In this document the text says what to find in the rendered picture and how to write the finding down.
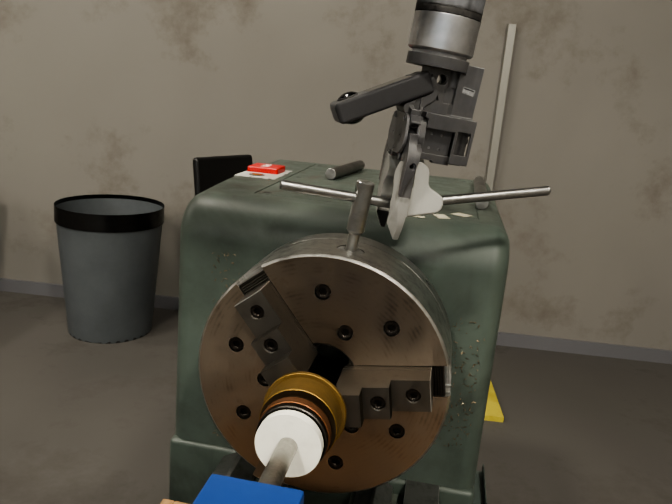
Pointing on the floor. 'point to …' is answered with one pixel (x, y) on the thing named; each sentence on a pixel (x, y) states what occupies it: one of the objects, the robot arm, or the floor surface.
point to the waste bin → (109, 264)
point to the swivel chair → (217, 169)
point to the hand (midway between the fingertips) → (384, 221)
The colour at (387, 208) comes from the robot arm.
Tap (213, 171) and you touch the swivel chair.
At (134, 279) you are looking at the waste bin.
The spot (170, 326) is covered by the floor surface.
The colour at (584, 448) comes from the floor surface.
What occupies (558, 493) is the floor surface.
